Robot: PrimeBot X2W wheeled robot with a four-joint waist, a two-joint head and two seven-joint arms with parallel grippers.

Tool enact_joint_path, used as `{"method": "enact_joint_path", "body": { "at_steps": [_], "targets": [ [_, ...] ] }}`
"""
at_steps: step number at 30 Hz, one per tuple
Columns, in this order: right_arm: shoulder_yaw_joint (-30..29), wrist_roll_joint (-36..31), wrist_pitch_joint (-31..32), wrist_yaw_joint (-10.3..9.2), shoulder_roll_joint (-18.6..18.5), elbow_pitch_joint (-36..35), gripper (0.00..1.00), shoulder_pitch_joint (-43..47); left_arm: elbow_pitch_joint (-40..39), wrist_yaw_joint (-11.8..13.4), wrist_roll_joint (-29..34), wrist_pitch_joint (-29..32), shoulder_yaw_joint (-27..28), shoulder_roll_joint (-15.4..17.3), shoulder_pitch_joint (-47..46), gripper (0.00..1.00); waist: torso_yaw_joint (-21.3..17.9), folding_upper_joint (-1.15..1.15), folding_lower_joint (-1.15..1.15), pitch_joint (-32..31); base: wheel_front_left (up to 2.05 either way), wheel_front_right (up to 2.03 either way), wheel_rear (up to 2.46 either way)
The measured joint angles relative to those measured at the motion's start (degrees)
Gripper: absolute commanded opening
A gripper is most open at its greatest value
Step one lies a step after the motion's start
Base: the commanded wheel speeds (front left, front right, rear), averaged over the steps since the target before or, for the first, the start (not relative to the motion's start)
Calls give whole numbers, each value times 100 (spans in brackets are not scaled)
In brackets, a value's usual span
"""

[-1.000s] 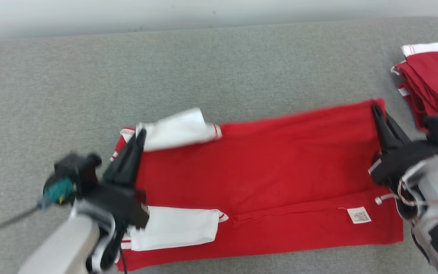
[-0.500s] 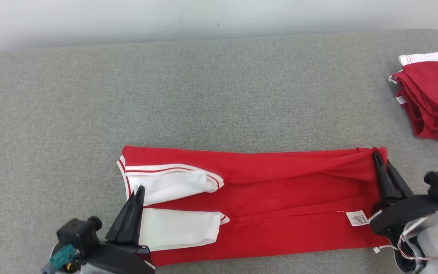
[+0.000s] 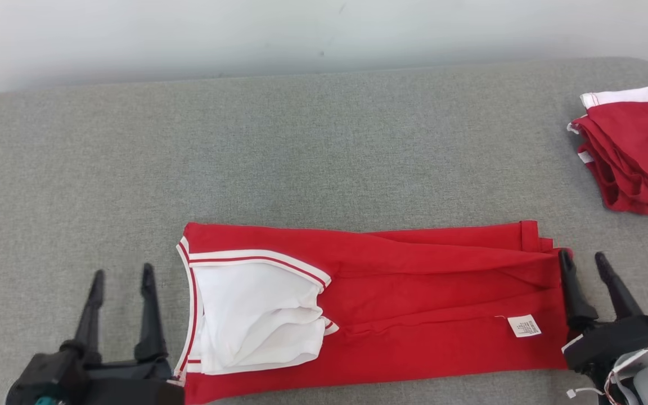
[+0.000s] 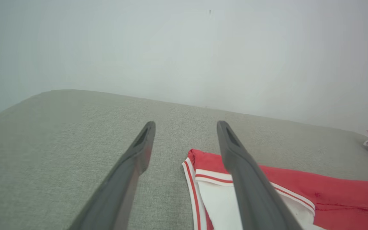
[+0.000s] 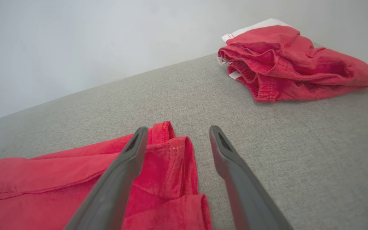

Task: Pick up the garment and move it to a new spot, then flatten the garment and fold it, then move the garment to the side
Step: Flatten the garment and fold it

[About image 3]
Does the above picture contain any folded red white garment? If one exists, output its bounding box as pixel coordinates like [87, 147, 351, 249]
[567, 86, 648, 216]

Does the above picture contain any red and white jersey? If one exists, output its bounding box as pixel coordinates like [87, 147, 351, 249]
[173, 219, 575, 405]

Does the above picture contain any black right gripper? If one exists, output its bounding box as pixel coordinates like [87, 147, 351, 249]
[559, 249, 648, 372]

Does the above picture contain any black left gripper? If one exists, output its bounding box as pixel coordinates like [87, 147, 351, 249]
[5, 263, 185, 405]

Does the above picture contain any thin white cable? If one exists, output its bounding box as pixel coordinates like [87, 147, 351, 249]
[566, 385, 606, 400]

